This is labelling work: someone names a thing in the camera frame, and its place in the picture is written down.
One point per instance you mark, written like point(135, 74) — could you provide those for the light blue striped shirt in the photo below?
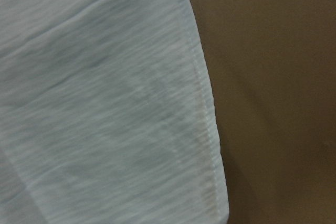
point(107, 114)

